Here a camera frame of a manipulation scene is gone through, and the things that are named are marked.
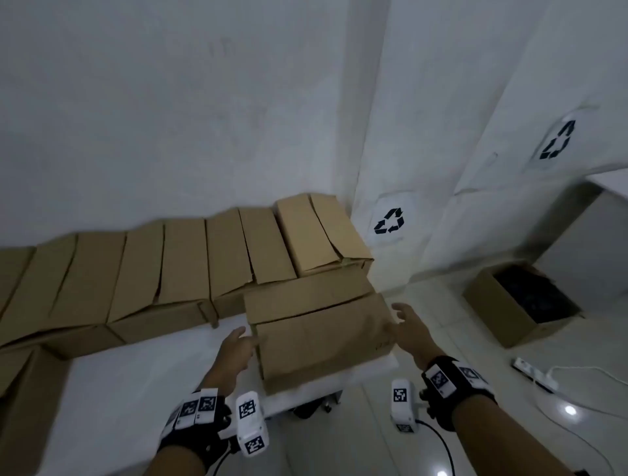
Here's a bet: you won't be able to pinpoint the person's right forearm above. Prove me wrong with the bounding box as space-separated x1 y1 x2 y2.
451 392 576 476

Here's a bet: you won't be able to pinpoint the white recycling sign paper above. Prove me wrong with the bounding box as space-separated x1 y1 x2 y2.
365 192 419 245
532 111 598 171

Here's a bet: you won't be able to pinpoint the black wristband white markers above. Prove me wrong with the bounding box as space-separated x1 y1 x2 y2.
421 355 498 434
159 387 232 463

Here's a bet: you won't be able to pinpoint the black left wristband white markers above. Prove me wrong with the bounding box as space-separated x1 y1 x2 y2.
159 387 232 463

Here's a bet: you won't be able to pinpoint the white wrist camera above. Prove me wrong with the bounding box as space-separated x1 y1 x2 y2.
391 378 421 434
218 390 270 458

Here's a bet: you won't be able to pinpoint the white table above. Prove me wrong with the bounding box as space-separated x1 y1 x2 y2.
34 311 401 476

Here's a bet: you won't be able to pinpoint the person's left hand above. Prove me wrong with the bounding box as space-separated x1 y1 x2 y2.
201 326 261 394

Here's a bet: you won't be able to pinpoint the black right wristband white markers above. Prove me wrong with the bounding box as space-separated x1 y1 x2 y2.
421 355 498 434

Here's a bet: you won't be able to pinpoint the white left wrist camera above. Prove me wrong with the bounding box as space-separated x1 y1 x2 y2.
218 390 270 458

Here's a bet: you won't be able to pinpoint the person's left forearm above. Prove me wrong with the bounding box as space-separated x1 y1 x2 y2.
105 441 207 476

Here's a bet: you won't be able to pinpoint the open brown carton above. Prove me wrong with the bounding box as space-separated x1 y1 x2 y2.
462 262 585 350

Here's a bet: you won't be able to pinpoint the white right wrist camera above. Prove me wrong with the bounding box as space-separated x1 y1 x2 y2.
391 378 421 434

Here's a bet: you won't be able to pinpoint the black camera cable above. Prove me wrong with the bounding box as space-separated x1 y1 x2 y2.
415 418 453 476

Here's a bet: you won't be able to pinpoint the green-lined brown cardboard box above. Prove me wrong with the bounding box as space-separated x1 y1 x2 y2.
243 277 400 396

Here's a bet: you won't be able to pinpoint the white cable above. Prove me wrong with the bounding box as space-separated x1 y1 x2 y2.
534 364 628 476

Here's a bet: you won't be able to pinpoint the row of brown cardboard boxes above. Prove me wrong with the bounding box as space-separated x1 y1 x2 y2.
0 192 375 476

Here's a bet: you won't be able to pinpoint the pile of dark items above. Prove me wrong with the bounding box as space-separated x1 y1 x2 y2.
493 263 581 325

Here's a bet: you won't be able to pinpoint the person's right hand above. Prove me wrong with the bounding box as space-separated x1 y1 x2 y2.
391 302 446 373

